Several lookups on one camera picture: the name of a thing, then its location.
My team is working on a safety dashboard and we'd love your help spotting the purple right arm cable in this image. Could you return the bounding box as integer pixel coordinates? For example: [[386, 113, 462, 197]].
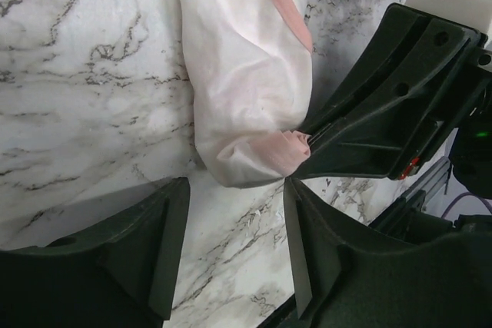
[[440, 189, 492, 220]]

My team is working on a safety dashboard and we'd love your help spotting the aluminium rail frame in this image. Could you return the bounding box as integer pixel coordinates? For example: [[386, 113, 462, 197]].
[[368, 157, 454, 229]]

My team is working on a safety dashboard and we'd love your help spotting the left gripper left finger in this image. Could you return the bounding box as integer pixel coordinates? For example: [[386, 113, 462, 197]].
[[1, 177, 191, 327]]

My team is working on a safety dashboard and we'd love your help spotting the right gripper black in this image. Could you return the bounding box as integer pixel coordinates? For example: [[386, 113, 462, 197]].
[[292, 3, 491, 197]]

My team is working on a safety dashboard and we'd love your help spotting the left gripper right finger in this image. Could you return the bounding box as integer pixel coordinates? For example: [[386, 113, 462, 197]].
[[284, 179, 491, 327]]

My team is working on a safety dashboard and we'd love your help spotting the white pink underwear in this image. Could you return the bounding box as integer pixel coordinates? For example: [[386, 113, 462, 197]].
[[180, 0, 313, 187]]

